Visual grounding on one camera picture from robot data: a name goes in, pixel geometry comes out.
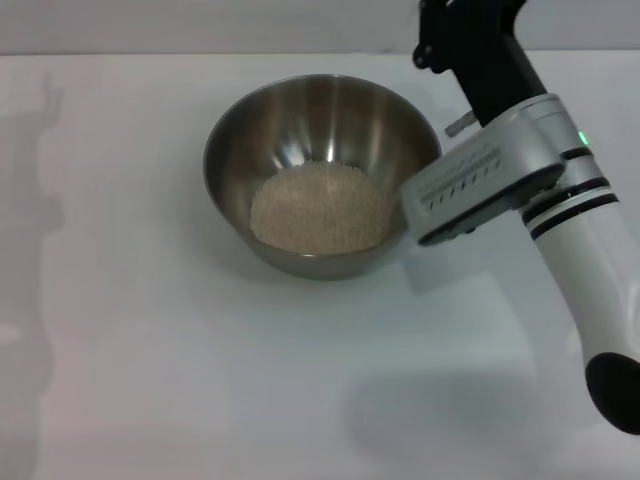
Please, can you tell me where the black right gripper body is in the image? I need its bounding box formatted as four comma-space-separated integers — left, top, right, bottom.
412, 0, 549, 129

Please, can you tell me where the silver cylindrical connector plug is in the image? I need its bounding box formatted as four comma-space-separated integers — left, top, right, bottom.
444, 113, 476, 137

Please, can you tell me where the stainless steel mixing bowl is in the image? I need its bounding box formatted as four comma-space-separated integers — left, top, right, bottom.
202, 73, 443, 281

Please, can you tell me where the pile of white rice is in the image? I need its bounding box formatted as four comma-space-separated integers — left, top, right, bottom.
249, 160, 394, 255

